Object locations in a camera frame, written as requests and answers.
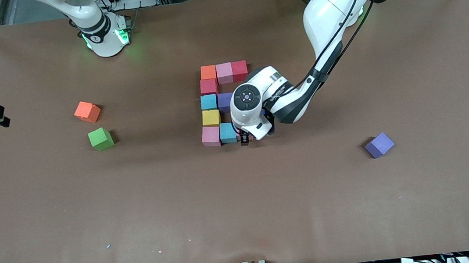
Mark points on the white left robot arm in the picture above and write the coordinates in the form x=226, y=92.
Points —
x=331, y=10

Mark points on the red foam cube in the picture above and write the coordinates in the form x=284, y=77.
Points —
x=208, y=86
x=239, y=69

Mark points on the yellow foam cube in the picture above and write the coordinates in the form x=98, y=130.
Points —
x=211, y=118

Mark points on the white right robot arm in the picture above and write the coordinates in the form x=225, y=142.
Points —
x=108, y=46

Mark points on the blue foam cube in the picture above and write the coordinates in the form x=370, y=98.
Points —
x=226, y=133
x=208, y=102

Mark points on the pink foam cube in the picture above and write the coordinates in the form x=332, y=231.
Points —
x=211, y=136
x=252, y=138
x=224, y=72

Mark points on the paper table cover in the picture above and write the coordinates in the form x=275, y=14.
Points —
x=244, y=218

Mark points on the orange foam cube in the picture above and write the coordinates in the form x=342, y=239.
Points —
x=208, y=72
x=87, y=112

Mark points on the purple foam cube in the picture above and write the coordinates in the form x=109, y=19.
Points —
x=223, y=102
x=379, y=145

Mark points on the green foam cube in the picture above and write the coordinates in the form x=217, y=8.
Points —
x=100, y=138

